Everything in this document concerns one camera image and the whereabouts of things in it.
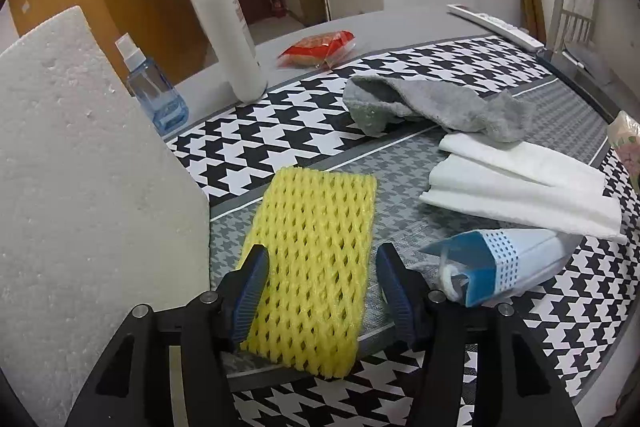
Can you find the red fire extinguisher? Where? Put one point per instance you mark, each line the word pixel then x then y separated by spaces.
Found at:
pixel 276 1

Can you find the white paper tissue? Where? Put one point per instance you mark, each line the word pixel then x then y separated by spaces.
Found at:
pixel 525 187

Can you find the pink floral packet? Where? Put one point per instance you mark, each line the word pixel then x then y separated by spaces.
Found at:
pixel 625 142

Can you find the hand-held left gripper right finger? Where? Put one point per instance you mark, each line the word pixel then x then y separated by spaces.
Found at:
pixel 395 287

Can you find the black white houndstooth mat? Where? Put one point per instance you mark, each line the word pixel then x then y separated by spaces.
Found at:
pixel 250 132

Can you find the grey towel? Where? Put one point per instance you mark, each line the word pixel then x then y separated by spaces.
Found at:
pixel 450 107

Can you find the blue spray bottle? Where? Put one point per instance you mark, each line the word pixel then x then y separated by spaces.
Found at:
pixel 155 97

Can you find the yellow foam net sleeve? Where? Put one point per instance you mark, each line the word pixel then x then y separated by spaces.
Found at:
pixel 315 232

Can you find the red snack packet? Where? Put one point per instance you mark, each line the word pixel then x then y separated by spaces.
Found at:
pixel 315 47

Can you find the white foam box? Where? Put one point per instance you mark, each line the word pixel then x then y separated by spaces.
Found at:
pixel 75 182

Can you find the white pump bottle red cap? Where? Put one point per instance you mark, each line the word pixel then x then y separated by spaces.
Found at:
pixel 225 32

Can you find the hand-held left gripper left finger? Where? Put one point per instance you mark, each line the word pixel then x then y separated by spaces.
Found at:
pixel 252 292

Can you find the white remote control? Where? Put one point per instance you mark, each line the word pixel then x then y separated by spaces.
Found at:
pixel 495 24

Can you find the blue face mask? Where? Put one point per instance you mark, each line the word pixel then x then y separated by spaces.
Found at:
pixel 505 257

